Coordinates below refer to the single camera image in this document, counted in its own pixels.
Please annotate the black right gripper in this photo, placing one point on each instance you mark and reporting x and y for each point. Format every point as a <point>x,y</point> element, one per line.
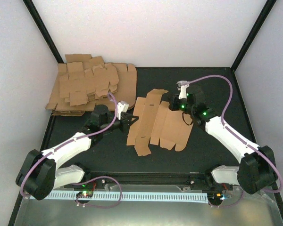
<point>174,105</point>

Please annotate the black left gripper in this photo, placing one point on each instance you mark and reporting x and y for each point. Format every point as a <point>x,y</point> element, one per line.
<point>125,123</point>

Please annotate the brown cardboard box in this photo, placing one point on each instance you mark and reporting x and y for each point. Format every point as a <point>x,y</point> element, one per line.
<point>158,125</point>

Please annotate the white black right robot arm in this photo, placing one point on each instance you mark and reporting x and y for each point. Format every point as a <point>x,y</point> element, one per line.
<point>256,169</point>

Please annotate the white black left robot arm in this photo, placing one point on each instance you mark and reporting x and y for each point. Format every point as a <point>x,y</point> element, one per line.
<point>42,172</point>

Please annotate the stack of flat cardboard blanks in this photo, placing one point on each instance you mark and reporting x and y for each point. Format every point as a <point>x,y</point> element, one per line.
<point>84,82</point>

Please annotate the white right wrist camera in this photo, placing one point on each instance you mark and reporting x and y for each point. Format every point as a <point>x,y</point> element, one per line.
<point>182,87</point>

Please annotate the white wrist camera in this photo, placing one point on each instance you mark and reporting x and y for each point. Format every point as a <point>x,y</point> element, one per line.
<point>182,87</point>
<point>122,107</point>

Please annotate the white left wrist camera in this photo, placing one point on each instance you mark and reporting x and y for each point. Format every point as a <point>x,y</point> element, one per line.
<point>122,107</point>

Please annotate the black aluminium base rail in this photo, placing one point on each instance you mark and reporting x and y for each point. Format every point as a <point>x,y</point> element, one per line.
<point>203,181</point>

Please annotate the white slotted cable duct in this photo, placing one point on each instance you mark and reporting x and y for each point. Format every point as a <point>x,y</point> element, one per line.
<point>128,196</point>

